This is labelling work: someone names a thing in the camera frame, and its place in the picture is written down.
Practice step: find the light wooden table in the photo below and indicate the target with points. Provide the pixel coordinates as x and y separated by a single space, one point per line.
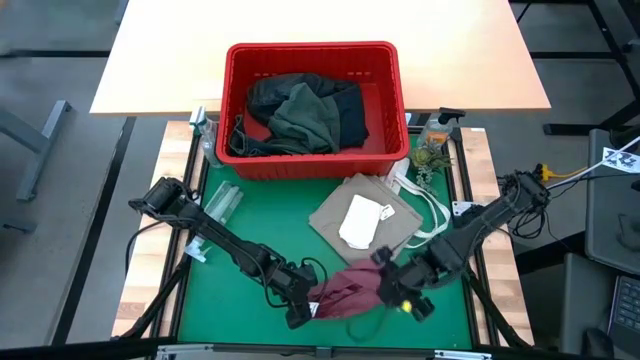
165 45

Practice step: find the grey desk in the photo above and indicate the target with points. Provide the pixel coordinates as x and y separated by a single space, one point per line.
610 220

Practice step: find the maroon garment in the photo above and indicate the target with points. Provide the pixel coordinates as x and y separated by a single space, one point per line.
350 292

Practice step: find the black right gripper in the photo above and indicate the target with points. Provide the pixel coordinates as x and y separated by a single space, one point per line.
407 280

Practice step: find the black metal bar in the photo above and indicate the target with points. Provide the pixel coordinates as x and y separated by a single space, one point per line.
95 240

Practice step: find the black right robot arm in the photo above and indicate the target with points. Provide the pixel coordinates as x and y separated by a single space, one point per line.
480 225

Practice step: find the white garment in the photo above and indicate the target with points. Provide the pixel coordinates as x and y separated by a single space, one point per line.
360 222

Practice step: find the black table leg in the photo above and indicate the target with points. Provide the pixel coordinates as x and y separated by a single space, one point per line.
575 129

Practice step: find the green table mat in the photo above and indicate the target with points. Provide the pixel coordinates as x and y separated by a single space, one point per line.
225 310

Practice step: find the grey metal table leg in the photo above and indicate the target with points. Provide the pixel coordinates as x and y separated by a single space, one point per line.
40 140

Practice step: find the white marker paper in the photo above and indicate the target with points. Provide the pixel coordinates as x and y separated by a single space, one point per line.
620 160

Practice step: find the silver frame bracket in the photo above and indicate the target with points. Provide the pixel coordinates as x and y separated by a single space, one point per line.
462 355
185 352

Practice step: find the cream tote bag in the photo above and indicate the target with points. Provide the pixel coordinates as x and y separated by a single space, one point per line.
397 175

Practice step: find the black computer mouse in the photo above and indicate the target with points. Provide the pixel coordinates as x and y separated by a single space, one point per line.
597 342

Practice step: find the dark keyboard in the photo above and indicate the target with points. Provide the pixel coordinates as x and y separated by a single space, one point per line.
625 310

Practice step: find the black garment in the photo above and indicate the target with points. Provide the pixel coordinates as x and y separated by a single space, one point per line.
355 115

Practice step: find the red plastic laundry basket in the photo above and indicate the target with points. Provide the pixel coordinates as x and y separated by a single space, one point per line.
310 60

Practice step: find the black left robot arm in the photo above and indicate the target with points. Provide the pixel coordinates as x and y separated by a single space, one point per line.
225 245

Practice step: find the dark green garment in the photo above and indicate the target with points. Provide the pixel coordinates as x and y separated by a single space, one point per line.
307 120

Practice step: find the orange label spray bottle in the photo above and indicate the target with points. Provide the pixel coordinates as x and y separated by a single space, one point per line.
434 132

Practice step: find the beige shorts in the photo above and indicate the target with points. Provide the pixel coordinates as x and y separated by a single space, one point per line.
395 235

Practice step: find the clear plastic spray bottle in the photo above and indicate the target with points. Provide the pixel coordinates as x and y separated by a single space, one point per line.
210 145
222 202

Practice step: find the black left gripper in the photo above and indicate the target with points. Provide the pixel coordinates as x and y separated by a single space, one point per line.
292 287

